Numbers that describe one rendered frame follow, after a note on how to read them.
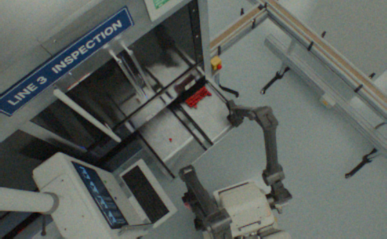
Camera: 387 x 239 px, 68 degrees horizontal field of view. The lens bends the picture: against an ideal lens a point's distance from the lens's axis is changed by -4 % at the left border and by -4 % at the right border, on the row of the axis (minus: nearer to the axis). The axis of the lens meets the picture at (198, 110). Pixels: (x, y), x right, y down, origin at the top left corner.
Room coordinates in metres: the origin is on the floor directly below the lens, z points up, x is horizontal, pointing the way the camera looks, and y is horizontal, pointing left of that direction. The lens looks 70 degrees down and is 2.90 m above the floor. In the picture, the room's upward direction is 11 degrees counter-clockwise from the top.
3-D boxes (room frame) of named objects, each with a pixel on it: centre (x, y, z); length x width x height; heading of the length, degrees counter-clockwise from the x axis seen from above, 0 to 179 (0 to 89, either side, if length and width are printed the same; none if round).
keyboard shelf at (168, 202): (0.22, 0.49, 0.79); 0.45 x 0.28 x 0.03; 26
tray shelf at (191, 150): (0.65, 0.09, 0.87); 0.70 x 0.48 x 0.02; 120
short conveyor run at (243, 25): (1.29, -0.36, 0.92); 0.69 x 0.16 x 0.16; 120
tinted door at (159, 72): (0.84, 0.10, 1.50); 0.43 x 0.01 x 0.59; 120
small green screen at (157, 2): (0.86, 0.03, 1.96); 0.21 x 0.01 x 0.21; 120
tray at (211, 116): (0.70, -0.08, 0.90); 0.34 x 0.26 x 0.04; 29
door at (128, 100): (0.62, 0.49, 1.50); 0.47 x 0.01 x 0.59; 120
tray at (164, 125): (0.63, 0.27, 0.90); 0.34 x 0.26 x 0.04; 30
